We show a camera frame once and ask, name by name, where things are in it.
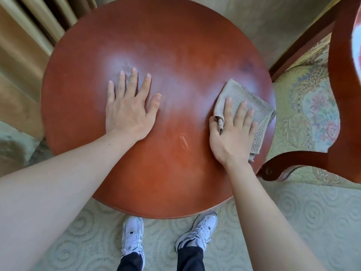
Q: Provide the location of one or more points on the person's left hand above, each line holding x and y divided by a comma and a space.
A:
127, 115

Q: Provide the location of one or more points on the person's right hand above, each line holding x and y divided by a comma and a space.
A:
231, 141

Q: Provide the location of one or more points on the beige cleaning cloth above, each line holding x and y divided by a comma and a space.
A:
239, 93

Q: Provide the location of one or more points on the floral upholstered wooden armchair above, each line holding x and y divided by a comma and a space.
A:
307, 110

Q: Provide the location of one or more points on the person's right forearm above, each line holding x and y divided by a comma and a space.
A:
268, 222

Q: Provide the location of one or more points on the person's left forearm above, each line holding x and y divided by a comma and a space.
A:
42, 200

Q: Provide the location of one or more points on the round reddish wooden table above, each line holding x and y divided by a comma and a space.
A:
169, 39

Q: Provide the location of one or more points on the person's right white sneaker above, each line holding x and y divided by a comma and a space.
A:
200, 231

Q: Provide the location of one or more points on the person's white sneaker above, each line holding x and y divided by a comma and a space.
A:
132, 234
200, 231

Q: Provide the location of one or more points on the person's left white sneaker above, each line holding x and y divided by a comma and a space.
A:
132, 234

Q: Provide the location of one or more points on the person's right black trouser leg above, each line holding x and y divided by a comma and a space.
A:
191, 261

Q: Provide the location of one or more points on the person's black trouser leg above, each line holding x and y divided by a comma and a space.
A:
191, 261
131, 263

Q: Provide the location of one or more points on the person's left black trouser leg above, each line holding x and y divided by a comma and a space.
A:
131, 263

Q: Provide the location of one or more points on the golden beige curtain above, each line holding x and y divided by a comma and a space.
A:
17, 53

